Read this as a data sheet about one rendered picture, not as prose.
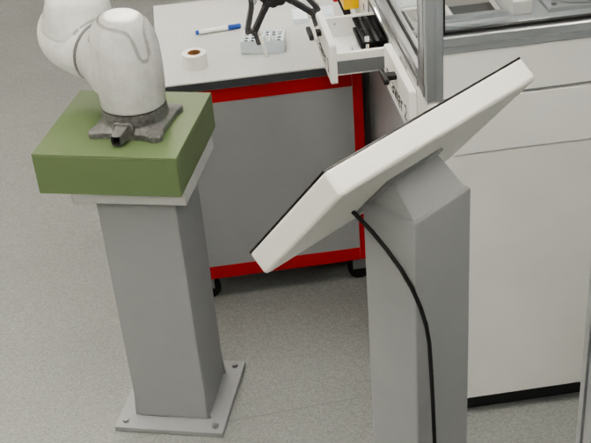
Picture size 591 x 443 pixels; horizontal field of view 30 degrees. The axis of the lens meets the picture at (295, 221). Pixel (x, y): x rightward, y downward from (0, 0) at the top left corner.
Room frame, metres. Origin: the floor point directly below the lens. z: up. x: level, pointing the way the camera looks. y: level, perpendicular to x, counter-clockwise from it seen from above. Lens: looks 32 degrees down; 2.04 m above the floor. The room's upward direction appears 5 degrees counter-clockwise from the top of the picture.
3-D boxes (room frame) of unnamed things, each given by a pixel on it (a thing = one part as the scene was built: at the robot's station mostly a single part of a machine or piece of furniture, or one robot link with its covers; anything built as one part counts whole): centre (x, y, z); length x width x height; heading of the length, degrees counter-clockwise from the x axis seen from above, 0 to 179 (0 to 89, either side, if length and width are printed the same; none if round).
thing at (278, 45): (2.98, 0.05, 0.78); 0.12 x 0.08 x 0.04; 84
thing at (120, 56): (2.37, 0.36, 1.03); 0.18 x 0.16 x 0.22; 40
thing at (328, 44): (2.71, -0.12, 0.87); 0.29 x 0.02 x 0.11; 5
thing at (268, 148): (3.11, 0.08, 0.38); 0.62 x 0.58 x 0.76; 5
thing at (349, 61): (2.73, -0.33, 0.86); 0.40 x 0.26 x 0.06; 95
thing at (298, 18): (3.18, -0.11, 0.77); 0.13 x 0.09 x 0.02; 91
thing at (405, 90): (2.41, -0.28, 0.87); 0.29 x 0.02 x 0.11; 5
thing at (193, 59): (2.89, 0.24, 0.78); 0.07 x 0.07 x 0.04
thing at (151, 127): (2.34, 0.36, 0.89); 0.22 x 0.18 x 0.06; 164
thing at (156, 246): (2.36, 0.36, 0.38); 0.30 x 0.30 x 0.76; 78
